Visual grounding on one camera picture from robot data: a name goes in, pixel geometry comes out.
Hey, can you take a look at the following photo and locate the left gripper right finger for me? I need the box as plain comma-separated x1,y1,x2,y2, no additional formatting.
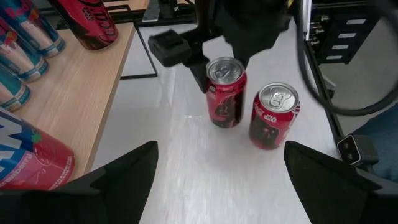
283,140,398,224

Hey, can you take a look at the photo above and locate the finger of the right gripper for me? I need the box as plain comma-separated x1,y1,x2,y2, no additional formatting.
147,29,225,94
233,46,271,68

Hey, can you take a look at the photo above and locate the red Fanta strawberry can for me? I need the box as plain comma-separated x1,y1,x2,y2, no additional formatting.
0,106,76,191

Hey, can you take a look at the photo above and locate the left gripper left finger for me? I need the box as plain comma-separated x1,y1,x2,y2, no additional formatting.
0,140,159,224

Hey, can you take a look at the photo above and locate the wooden shelf with black legs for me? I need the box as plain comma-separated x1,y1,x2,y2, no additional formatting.
11,3,159,183

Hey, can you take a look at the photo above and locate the red Coca-Cola Star Wars can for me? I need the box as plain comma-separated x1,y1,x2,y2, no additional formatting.
248,82,302,151
50,0,120,52
205,56,248,129

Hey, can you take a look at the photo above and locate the black aluminium table frame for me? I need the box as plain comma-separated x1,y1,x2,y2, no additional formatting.
40,0,348,147

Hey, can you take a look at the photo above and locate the black table-level camera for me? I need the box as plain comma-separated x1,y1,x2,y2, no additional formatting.
336,133,379,166

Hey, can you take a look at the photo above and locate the thick black cable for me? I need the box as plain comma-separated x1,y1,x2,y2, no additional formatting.
295,0,398,117

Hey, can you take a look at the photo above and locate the person's leg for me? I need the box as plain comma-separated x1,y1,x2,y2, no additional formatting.
353,102,398,183

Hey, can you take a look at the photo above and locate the black drawer cabinet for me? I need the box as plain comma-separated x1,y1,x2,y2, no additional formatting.
310,0,382,65

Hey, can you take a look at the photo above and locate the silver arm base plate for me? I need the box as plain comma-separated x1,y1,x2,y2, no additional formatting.
141,0,162,23

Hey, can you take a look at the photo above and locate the large Red Bull can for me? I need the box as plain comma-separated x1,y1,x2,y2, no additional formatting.
0,17,50,83

